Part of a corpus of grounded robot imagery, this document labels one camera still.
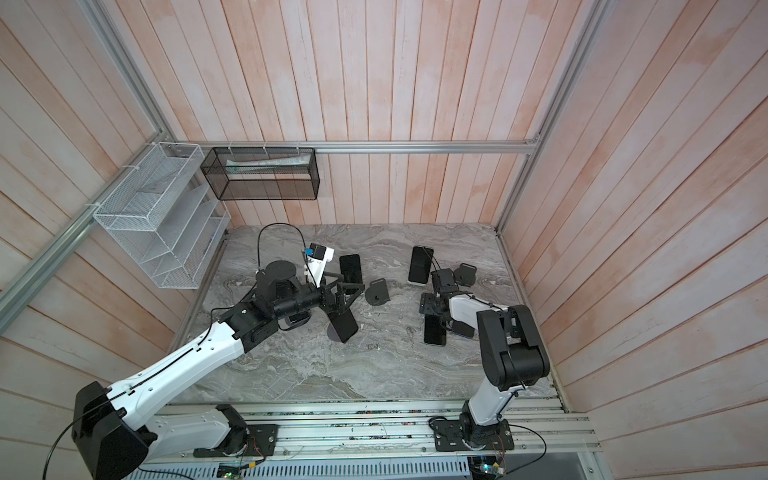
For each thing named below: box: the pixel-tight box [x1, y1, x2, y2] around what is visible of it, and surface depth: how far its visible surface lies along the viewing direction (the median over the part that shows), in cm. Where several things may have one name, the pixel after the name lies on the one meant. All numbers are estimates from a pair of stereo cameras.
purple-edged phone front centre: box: [327, 308, 358, 343], surface depth 92 cm
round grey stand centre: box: [365, 278, 391, 306], surface depth 98 cm
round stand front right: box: [454, 263, 477, 287], surface depth 102 cm
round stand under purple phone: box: [327, 323, 342, 342], surface depth 95 cm
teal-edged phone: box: [424, 314, 447, 346], surface depth 97 cm
